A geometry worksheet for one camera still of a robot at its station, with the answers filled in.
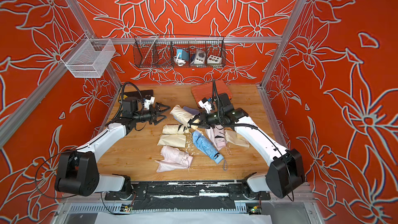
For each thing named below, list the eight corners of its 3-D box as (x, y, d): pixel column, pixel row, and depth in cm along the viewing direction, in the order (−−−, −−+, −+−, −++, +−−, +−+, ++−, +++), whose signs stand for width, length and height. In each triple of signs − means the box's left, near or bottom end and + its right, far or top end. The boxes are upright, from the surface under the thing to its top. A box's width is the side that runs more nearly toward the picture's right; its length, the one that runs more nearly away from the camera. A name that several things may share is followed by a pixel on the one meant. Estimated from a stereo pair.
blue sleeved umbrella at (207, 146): (216, 166, 82) (216, 164, 78) (191, 137, 93) (190, 133, 90) (223, 159, 84) (224, 157, 81) (198, 131, 95) (198, 128, 92)
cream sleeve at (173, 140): (158, 147, 89) (157, 145, 87) (160, 136, 94) (159, 134, 92) (185, 147, 89) (185, 145, 87) (186, 136, 94) (185, 134, 92)
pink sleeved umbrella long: (159, 158, 85) (157, 155, 82) (164, 147, 89) (163, 144, 86) (191, 168, 82) (191, 165, 78) (195, 156, 86) (194, 153, 83)
